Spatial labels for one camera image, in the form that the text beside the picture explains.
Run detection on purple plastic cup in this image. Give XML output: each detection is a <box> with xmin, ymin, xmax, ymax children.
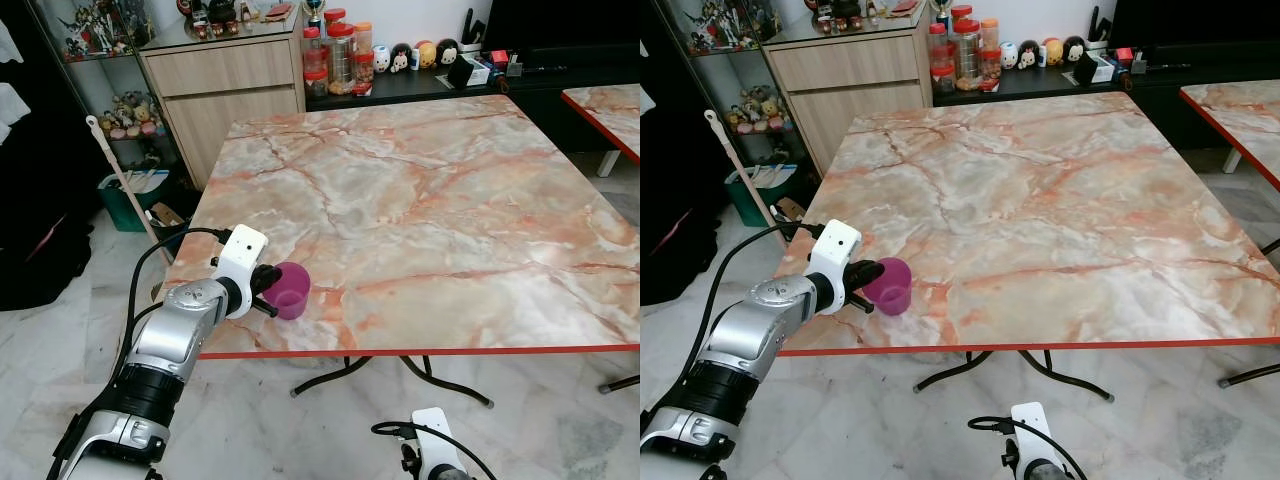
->
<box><xmin>272</xmin><ymin>262</ymin><xmax>312</xmax><ymax>321</ymax></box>
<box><xmin>862</xmin><ymin>257</ymin><xmax>913</xmax><ymax>317</ymax></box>

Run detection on black metal table legs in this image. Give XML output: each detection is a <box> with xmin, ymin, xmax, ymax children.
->
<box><xmin>289</xmin><ymin>354</ymin><xmax>641</xmax><ymax>410</ymax></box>
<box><xmin>911</xmin><ymin>349</ymin><xmax>1280</xmax><ymax>404</ymax></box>

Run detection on green plastic basket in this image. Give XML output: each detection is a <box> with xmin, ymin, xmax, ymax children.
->
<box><xmin>97</xmin><ymin>168</ymin><xmax>193</xmax><ymax>234</ymax></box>
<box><xmin>724</xmin><ymin>163</ymin><xmax>801</xmax><ymax>228</ymax></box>

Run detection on light wooden drawer cabinet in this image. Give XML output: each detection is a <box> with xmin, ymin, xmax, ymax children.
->
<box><xmin>138</xmin><ymin>18</ymin><xmax>307</xmax><ymax>188</ymax></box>
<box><xmin>764</xmin><ymin>14</ymin><xmax>937</xmax><ymax>178</ymax></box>

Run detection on pile of small plush toys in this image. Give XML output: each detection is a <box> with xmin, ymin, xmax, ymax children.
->
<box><xmin>728</xmin><ymin>84</ymin><xmax>797</xmax><ymax>136</ymax></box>
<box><xmin>98</xmin><ymin>91</ymin><xmax>168</xmax><ymax>142</ymax></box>

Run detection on black hanging clothes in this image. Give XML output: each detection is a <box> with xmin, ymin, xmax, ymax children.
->
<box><xmin>640</xmin><ymin>0</ymin><xmax>723</xmax><ymax>307</ymax></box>
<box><xmin>0</xmin><ymin>0</ymin><xmax>109</xmax><ymax>313</ymax></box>

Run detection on large red-lidded clear jar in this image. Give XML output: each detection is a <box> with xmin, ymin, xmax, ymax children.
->
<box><xmin>951</xmin><ymin>18</ymin><xmax>987</xmax><ymax>92</ymax></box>
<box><xmin>327</xmin><ymin>23</ymin><xmax>360</xmax><ymax>97</ymax></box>

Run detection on tall red-lidded jar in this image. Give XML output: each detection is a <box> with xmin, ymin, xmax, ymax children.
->
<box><xmin>302</xmin><ymin>26</ymin><xmax>329</xmax><ymax>76</ymax></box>
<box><xmin>927</xmin><ymin>21</ymin><xmax>953</xmax><ymax>71</ymax></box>

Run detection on glass display shelf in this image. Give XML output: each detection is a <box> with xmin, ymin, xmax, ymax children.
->
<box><xmin>668</xmin><ymin>0</ymin><xmax>816</xmax><ymax>191</ymax></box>
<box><xmin>30</xmin><ymin>0</ymin><xmax>196</xmax><ymax>196</ymax></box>

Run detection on black tissue box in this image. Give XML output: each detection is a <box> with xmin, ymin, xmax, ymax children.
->
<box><xmin>446</xmin><ymin>54</ymin><xmax>492</xmax><ymax>90</ymax></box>
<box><xmin>1072</xmin><ymin>51</ymin><xmax>1117</xmax><ymax>87</ymax></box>

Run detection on robot model figures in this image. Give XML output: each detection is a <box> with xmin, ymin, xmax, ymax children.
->
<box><xmin>680</xmin><ymin>0</ymin><xmax>773</xmax><ymax>53</ymax></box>
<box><xmin>58</xmin><ymin>0</ymin><xmax>153</xmax><ymax>59</ymax></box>

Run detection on marble table with white leg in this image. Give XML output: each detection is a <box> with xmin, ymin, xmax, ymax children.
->
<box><xmin>560</xmin><ymin>84</ymin><xmax>641</xmax><ymax>179</ymax></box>
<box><xmin>1178</xmin><ymin>79</ymin><xmax>1280</xmax><ymax>193</ymax></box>

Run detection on black television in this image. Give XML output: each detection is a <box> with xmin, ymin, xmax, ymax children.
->
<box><xmin>1108</xmin><ymin>0</ymin><xmax>1280</xmax><ymax>68</ymax></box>
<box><xmin>483</xmin><ymin>0</ymin><xmax>641</xmax><ymax>72</ymax></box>

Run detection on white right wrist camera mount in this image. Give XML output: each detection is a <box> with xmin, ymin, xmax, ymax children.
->
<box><xmin>1009</xmin><ymin>402</ymin><xmax>1053</xmax><ymax>473</ymax></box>
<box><xmin>411</xmin><ymin>407</ymin><xmax>457</xmax><ymax>480</ymax></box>

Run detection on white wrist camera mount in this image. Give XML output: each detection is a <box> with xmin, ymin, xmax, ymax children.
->
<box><xmin>213</xmin><ymin>225</ymin><xmax>270</xmax><ymax>319</ymax></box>
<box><xmin>1009</xmin><ymin>402</ymin><xmax>1053</xmax><ymax>473</ymax></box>
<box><xmin>804</xmin><ymin>220</ymin><xmax>863</xmax><ymax>315</ymax></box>
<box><xmin>411</xmin><ymin>407</ymin><xmax>457</xmax><ymax>480</ymax></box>

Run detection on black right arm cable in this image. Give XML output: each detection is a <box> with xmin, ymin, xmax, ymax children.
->
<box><xmin>371</xmin><ymin>419</ymin><xmax>498</xmax><ymax>480</ymax></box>
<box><xmin>967</xmin><ymin>414</ymin><xmax>1089</xmax><ymax>480</ymax></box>

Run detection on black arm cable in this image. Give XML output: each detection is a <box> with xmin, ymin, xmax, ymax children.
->
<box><xmin>120</xmin><ymin>227</ymin><xmax>233</xmax><ymax>373</ymax></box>
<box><xmin>371</xmin><ymin>419</ymin><xmax>498</xmax><ymax>480</ymax></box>
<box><xmin>695</xmin><ymin>221</ymin><xmax>823</xmax><ymax>366</ymax></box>
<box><xmin>967</xmin><ymin>414</ymin><xmax>1089</xmax><ymax>480</ymax></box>

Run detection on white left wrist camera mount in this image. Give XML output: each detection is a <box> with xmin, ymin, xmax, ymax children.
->
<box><xmin>804</xmin><ymin>220</ymin><xmax>863</xmax><ymax>315</ymax></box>
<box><xmin>213</xmin><ymin>225</ymin><xmax>270</xmax><ymax>319</ymax></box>

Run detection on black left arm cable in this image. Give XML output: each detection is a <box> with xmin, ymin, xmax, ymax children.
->
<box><xmin>695</xmin><ymin>221</ymin><xmax>823</xmax><ymax>366</ymax></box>
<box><xmin>120</xmin><ymin>227</ymin><xmax>233</xmax><ymax>373</ymax></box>

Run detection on white long-handled stick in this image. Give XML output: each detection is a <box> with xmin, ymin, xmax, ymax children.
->
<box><xmin>702</xmin><ymin>108</ymin><xmax>783</xmax><ymax>239</ymax></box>
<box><xmin>85</xmin><ymin>114</ymin><xmax>163</xmax><ymax>267</ymax></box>

